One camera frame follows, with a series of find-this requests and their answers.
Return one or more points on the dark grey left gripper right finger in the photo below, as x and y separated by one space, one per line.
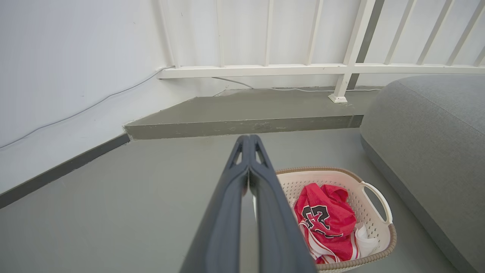
274 220

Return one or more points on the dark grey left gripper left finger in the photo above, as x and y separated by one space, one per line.
223 212

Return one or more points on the cream laundry basket brown rim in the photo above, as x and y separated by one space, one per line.
363 197

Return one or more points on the red basketball jersey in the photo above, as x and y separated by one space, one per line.
326 216

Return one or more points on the white cloth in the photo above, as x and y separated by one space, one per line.
365 239

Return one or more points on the white railing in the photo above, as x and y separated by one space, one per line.
265 71

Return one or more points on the dark grey baseboard strip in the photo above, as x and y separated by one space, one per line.
64 168

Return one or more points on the grey fabric sofa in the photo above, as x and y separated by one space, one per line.
428 140

